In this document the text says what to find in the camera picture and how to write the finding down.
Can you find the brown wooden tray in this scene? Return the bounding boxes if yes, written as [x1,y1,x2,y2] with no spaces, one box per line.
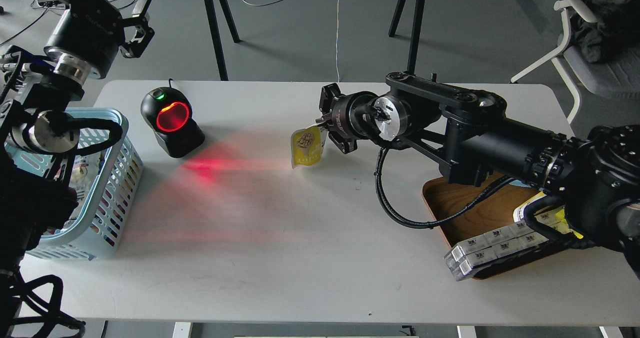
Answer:
[422,173,564,273]

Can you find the white snack box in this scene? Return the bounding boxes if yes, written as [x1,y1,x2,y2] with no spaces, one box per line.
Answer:
[443,218,549,269]
[447,232,549,281]

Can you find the lower white snack box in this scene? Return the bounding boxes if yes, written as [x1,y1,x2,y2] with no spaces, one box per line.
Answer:
[447,232,549,281]

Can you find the snack packets in basket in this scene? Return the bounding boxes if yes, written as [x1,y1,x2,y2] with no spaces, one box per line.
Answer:
[69,151,106,222]

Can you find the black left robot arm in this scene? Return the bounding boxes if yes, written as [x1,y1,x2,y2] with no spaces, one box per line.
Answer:
[1,0,154,338]

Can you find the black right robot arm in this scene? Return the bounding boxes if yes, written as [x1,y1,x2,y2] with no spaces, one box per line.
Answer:
[316,72,640,274]

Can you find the white office chair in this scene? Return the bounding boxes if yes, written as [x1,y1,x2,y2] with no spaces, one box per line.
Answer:
[510,0,639,122]

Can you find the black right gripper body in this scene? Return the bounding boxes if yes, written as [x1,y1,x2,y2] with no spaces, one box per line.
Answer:
[338,91,378,140]

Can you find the upper white snack box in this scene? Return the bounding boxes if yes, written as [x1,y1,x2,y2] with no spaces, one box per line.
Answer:
[443,218,549,269]

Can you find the bright yellow snack packet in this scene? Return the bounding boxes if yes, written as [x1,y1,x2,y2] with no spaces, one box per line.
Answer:
[549,206,584,240]

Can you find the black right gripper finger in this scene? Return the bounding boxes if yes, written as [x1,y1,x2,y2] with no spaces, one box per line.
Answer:
[326,126,359,154]
[318,83,343,126]

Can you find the black barcode scanner red window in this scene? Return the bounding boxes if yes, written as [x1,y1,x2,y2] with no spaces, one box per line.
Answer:
[140,78,206,158]

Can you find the dark clothing on chair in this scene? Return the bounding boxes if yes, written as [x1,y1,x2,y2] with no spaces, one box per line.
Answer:
[571,0,640,63]

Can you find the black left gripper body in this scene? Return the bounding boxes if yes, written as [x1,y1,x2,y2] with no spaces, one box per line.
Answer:
[44,1,124,79]

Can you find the light blue plastic basket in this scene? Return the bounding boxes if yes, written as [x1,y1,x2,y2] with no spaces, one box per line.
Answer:
[5,107,144,261]

